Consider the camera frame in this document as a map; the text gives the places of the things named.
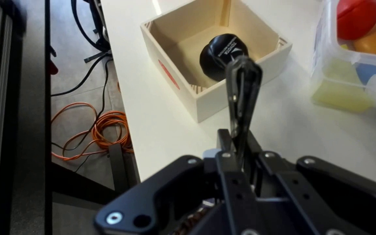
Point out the clear plastic container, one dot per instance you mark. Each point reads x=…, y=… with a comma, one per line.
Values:
x=358, y=87

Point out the black round object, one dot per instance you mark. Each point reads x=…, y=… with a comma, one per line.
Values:
x=218, y=54

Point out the yellow toy block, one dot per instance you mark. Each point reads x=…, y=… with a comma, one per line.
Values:
x=339, y=92

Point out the light wooden box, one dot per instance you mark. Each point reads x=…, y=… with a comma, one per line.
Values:
x=209, y=57

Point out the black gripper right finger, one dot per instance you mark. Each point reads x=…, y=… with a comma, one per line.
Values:
x=326, y=196

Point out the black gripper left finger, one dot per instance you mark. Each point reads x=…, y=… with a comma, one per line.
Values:
x=166, y=196

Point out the red toy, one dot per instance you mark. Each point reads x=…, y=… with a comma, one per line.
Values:
x=356, y=19

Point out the blue toy block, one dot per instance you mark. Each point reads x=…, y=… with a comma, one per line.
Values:
x=371, y=72

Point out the black spatula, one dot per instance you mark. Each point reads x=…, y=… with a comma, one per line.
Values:
x=241, y=96

